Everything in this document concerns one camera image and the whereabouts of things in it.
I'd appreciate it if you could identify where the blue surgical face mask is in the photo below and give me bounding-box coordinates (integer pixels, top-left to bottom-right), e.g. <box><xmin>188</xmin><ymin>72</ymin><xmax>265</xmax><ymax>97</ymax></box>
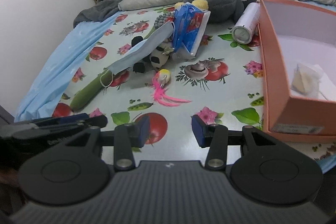
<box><xmin>99</xmin><ymin>21</ymin><xmax>174</xmax><ymax>88</ymax></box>

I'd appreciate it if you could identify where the translucent printed plastic packet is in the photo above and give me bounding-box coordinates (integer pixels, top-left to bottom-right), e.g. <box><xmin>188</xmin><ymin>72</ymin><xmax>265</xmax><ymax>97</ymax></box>
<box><xmin>290</xmin><ymin>63</ymin><xmax>324</xmax><ymax>98</ymax></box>

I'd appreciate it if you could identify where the blue white plastic bag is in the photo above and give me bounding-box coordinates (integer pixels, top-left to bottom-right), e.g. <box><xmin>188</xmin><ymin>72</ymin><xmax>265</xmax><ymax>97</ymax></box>
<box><xmin>172</xmin><ymin>2</ymin><xmax>211</xmax><ymax>60</ymax></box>

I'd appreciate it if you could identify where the light blue bed sheet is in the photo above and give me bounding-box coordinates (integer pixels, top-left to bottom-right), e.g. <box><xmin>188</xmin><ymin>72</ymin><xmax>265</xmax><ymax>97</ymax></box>
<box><xmin>14</xmin><ymin>12</ymin><xmax>121</xmax><ymax>122</ymax></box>

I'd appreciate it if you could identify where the pink feather cat toy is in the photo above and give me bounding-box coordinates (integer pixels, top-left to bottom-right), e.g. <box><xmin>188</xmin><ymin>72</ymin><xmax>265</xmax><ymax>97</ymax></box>
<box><xmin>151</xmin><ymin>69</ymin><xmax>191</xmax><ymax>107</ymax></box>

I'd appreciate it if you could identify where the green long massage brush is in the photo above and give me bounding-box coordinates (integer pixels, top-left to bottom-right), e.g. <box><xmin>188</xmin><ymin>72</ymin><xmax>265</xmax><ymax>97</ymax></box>
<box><xmin>69</xmin><ymin>12</ymin><xmax>176</xmax><ymax>112</ymax></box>

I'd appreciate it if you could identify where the small panda plush toy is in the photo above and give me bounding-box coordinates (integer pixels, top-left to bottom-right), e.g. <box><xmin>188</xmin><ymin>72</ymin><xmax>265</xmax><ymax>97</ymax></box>
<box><xmin>133</xmin><ymin>38</ymin><xmax>174</xmax><ymax>73</ymax></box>

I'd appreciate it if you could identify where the white spray can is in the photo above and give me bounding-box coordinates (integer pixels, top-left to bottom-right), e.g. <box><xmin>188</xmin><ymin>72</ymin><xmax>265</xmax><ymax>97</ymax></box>
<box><xmin>231</xmin><ymin>2</ymin><xmax>260</xmax><ymax>44</ymax></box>

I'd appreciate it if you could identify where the salmon pink cardboard box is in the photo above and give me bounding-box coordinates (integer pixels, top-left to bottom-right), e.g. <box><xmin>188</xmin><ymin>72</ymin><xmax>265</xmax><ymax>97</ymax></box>
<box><xmin>259</xmin><ymin>0</ymin><xmax>335</xmax><ymax>143</ymax></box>

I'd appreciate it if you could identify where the dark grey clothing pile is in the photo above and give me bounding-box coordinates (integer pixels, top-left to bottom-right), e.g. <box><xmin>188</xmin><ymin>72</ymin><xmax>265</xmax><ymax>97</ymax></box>
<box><xmin>73</xmin><ymin>0</ymin><xmax>122</xmax><ymax>28</ymax></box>

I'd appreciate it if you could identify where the grey white penguin plush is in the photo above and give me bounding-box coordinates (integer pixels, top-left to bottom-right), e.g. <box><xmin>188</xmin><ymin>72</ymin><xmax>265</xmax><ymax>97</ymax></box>
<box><xmin>180</xmin><ymin>0</ymin><xmax>257</xmax><ymax>24</ymax></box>

